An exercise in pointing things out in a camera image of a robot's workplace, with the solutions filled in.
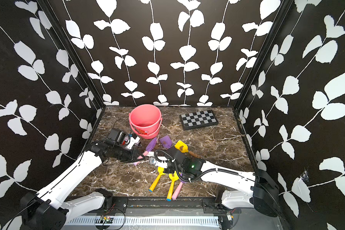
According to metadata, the purple pointed trowel pink handle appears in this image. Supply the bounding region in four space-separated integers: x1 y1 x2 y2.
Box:
133 137 157 166

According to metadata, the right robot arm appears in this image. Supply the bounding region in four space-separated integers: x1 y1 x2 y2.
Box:
154 147 281 217

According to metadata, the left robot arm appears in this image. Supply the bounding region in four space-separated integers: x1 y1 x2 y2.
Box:
13 128 145 230

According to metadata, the pink plastic bucket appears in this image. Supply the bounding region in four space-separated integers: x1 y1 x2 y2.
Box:
128 104 163 139

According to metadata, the yellow shovel blue tip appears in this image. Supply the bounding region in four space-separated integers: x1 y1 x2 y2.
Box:
166 171 179 201

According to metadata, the black white checkerboard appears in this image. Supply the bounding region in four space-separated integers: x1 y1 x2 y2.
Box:
179 110 218 130

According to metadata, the small circuit board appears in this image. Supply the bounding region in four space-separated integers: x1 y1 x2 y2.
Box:
95 216 114 226

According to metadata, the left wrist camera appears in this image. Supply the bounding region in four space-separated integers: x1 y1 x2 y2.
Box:
123 134 140 150

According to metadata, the yellow shovel wooden handle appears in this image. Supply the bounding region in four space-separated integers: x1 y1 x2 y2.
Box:
175 140 202 159

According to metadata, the purple round trowel pink handle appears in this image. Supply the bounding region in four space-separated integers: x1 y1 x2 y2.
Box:
172 181 185 200

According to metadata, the purple square shovel pink handle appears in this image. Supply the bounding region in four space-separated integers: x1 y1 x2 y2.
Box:
159 135 173 150

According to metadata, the black front rail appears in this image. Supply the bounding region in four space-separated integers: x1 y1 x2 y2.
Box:
113 196 279 217

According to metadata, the white slotted cable duct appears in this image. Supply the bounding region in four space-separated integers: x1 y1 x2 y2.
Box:
65 216 219 227

